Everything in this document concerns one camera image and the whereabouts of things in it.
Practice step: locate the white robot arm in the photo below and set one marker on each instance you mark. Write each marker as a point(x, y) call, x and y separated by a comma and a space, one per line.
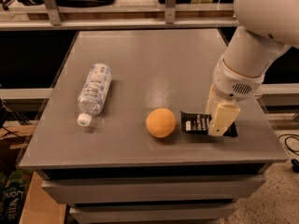
point(267, 30)

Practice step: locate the cardboard box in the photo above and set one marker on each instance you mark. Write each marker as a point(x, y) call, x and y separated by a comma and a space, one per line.
point(39, 207)

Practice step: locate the clear plastic water bottle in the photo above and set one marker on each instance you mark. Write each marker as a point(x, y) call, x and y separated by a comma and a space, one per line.
point(94, 93)

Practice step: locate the grey drawer cabinet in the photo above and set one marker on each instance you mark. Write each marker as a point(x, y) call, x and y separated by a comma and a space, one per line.
point(114, 171)

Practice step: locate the metal shelf rail frame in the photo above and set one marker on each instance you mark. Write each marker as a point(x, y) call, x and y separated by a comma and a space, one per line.
point(112, 14)

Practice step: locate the orange fruit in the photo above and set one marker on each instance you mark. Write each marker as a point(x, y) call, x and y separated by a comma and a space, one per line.
point(161, 122)

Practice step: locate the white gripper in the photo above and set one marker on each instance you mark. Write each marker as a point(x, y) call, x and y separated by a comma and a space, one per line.
point(233, 84)

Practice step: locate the black rxbar chocolate wrapper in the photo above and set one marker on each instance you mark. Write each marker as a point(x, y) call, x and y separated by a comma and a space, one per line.
point(198, 123)

